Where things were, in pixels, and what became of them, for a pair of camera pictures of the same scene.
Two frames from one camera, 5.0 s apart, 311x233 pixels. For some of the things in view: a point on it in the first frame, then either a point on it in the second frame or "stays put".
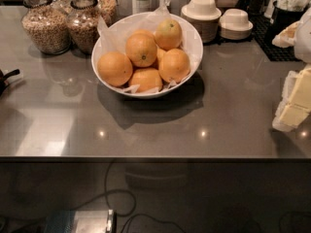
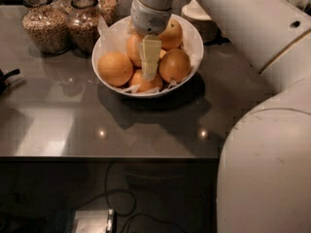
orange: x=168 y=34 stays put
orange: x=141 y=48 stays put
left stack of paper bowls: x=202 y=13 stays put
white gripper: x=303 y=41 -> x=146 y=19
